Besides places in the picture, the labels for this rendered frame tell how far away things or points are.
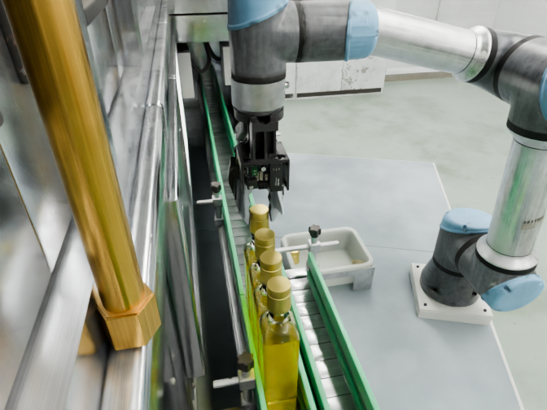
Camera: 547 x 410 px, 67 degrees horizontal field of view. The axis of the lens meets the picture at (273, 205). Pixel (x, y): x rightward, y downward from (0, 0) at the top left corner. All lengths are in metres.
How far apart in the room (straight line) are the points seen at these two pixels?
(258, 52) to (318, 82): 4.20
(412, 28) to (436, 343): 0.71
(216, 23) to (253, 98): 1.04
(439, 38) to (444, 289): 0.62
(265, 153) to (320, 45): 0.16
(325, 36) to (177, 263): 0.34
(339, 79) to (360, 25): 4.23
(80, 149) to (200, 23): 1.43
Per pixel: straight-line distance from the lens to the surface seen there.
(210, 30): 1.59
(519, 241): 0.92
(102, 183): 0.18
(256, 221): 0.71
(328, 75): 4.75
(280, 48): 0.55
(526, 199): 0.87
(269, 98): 0.56
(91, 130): 0.17
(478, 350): 1.14
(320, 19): 0.56
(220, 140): 1.67
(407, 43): 0.75
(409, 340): 1.10
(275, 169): 0.60
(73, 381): 0.19
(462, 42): 0.81
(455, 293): 1.14
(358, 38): 0.58
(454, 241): 1.05
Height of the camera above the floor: 1.57
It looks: 34 degrees down
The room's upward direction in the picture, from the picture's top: straight up
